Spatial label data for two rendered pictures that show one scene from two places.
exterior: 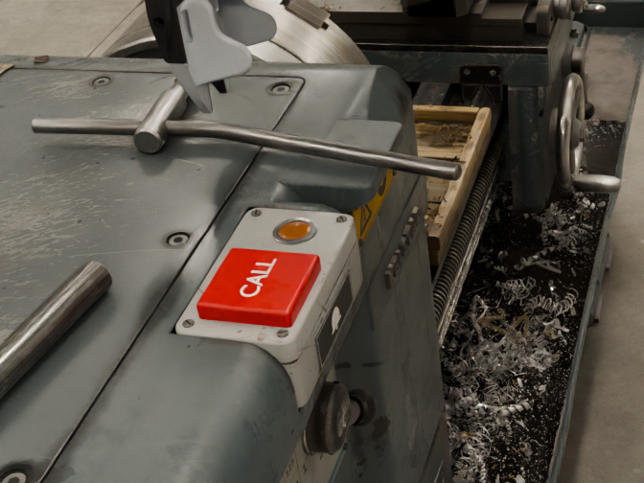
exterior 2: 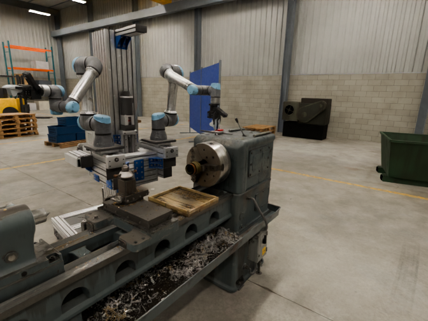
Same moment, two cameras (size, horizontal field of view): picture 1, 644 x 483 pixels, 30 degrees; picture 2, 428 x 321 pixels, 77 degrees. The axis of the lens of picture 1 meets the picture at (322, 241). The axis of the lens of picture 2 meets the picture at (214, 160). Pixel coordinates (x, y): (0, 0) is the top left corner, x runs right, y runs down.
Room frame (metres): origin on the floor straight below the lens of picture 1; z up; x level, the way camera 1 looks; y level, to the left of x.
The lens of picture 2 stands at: (2.90, 0.54, 1.57)
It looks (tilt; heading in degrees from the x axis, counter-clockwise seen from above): 14 degrees down; 193
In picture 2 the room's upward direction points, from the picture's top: 2 degrees clockwise
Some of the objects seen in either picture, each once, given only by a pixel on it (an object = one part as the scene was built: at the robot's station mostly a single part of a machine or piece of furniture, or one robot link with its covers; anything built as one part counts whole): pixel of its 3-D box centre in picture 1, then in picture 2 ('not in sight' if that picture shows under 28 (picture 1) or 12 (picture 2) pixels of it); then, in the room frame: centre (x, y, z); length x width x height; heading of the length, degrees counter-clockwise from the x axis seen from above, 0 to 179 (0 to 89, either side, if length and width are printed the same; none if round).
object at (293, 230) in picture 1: (295, 233); not in sight; (0.65, 0.02, 1.26); 0.02 x 0.02 x 0.01
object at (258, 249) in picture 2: not in sight; (259, 237); (0.82, 0.47, 0.41); 0.34 x 0.17 x 0.82; 157
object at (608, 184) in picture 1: (593, 183); not in sight; (1.49, -0.41, 0.69); 0.08 x 0.03 x 0.03; 67
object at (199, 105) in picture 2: not in sight; (201, 106); (-5.55, -1.89, 1.18); 4.12 x 0.80 x 2.35; 29
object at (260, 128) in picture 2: not in sight; (258, 132); (-7.19, -0.11, 0.22); 1.25 x 0.86 x 0.44; 160
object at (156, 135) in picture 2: not in sight; (158, 133); (0.69, -0.48, 1.21); 0.15 x 0.15 x 0.10
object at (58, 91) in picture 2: not in sight; (54, 91); (1.35, -0.92, 1.56); 0.11 x 0.08 x 0.09; 170
